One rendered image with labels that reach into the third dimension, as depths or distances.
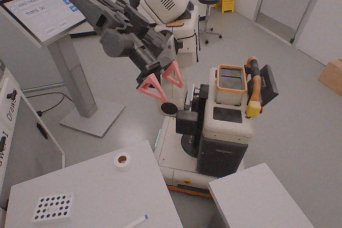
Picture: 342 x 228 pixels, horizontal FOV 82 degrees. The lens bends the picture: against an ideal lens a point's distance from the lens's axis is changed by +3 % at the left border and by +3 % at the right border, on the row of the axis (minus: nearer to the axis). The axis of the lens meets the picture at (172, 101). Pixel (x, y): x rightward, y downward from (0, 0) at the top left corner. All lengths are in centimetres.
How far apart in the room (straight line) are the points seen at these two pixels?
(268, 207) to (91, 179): 71
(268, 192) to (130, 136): 137
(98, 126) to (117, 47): 165
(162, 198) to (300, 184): 136
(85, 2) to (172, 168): 113
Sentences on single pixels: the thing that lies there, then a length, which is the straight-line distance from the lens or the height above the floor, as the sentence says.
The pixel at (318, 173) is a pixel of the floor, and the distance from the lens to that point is 212.
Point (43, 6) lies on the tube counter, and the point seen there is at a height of 112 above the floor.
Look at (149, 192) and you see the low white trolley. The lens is 86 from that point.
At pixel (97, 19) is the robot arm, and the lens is 62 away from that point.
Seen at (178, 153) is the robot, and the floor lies 28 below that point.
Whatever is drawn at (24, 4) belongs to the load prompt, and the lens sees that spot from 165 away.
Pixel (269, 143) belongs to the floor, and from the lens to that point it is 210.
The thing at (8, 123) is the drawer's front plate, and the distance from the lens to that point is 120.
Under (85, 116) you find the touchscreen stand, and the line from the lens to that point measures 221.
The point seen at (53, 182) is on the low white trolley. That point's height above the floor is 76.
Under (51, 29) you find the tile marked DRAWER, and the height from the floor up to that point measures 101.
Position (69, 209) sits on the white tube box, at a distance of 87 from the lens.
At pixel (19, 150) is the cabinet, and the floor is 68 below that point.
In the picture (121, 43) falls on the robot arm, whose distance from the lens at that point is 49.
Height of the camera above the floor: 156
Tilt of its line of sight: 43 degrees down
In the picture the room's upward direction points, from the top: straight up
